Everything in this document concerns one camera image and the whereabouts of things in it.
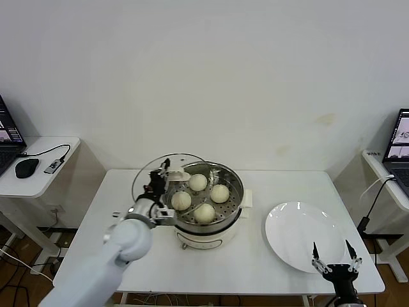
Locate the small printed label sticker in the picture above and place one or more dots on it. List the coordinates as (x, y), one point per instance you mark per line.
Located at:
(374, 153)

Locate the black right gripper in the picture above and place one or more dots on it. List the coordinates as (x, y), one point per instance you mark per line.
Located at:
(342, 275)

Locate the white side table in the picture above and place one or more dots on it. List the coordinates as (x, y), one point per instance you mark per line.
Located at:
(89, 179)
(375, 166)

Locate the white electric cooker base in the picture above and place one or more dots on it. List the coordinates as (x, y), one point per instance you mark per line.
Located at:
(211, 240)

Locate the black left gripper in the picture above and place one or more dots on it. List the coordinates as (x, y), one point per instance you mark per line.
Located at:
(157, 185)

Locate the round white plate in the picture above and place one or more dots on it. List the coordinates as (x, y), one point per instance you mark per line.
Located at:
(297, 236)

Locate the white wall socket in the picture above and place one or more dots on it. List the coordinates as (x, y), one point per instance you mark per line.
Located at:
(57, 209)

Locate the white steamed baozi bun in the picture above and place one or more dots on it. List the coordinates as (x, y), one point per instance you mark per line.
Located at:
(181, 201)
(204, 213)
(220, 193)
(198, 182)

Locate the open dark laptop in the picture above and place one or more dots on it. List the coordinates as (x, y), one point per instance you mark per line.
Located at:
(397, 150)
(7, 134)

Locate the black computer mouse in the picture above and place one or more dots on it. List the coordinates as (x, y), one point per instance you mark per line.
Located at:
(27, 168)

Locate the stainless steel steamer basket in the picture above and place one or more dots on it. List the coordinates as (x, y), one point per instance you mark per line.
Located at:
(234, 198)

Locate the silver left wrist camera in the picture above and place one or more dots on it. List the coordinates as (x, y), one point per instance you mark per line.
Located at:
(166, 215)

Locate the round glass pot lid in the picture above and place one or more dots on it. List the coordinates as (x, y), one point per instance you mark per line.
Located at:
(177, 174)

